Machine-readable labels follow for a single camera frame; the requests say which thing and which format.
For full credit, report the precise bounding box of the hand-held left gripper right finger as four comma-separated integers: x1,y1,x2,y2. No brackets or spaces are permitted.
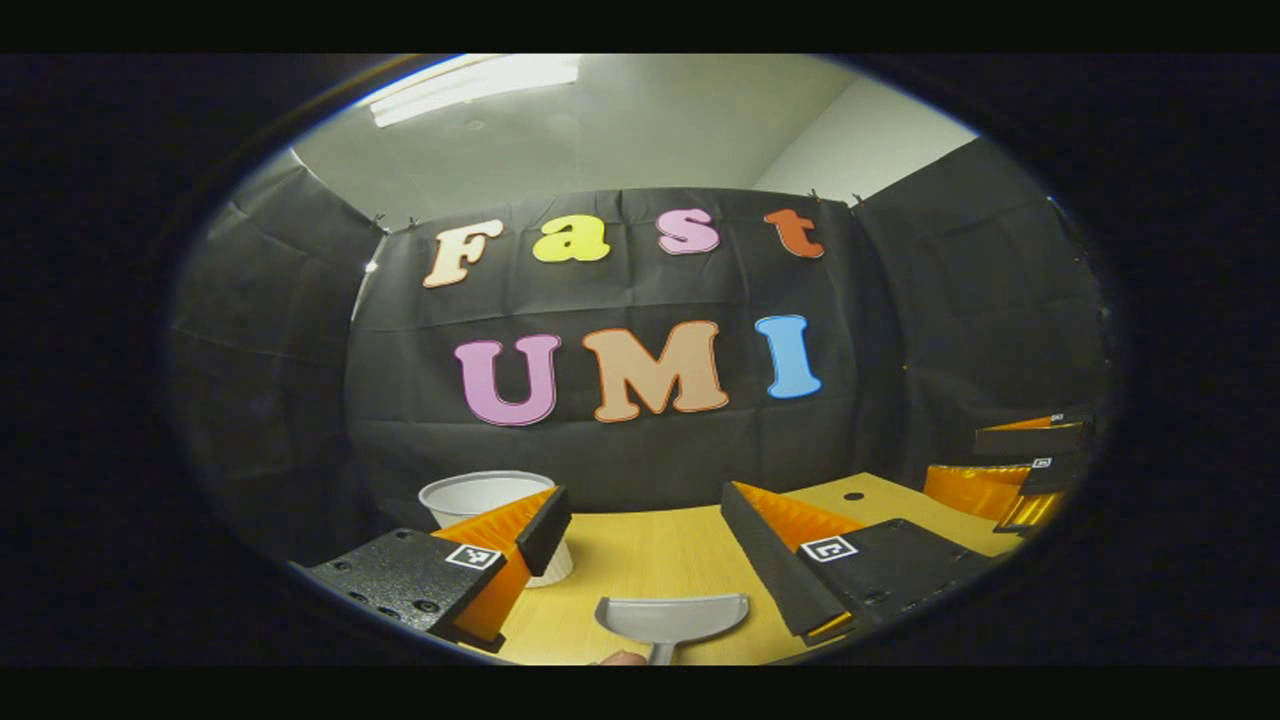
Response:
720,481,996,646

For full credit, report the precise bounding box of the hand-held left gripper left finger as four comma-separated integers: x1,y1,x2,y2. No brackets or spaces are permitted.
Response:
308,486,573,653

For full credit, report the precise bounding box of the white ribbed garbage bin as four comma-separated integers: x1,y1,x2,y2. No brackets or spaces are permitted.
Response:
418,470,575,589

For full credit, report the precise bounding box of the grey dustpan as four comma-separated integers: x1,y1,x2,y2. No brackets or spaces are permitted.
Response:
594,593,750,666

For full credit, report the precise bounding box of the wooden desktop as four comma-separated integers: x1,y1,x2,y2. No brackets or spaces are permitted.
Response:
470,472,1026,666

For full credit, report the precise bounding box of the black backdrop cloth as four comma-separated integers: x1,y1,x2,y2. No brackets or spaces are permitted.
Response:
165,135,1116,571

